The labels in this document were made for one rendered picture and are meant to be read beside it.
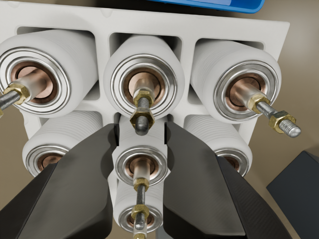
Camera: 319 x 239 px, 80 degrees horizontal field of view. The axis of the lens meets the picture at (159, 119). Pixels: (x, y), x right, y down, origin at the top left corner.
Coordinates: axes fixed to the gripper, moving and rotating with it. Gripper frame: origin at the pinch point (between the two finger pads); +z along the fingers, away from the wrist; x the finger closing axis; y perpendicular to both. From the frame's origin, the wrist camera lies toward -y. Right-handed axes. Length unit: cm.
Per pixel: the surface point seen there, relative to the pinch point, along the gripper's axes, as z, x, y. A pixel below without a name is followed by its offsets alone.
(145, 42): 10.4, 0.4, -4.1
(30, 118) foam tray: 16.7, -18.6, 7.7
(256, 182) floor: 35, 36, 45
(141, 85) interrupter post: 7.2, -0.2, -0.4
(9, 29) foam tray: 16.7, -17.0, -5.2
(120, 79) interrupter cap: 9.3, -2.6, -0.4
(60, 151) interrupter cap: 9.4, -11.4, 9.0
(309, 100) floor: 35, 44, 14
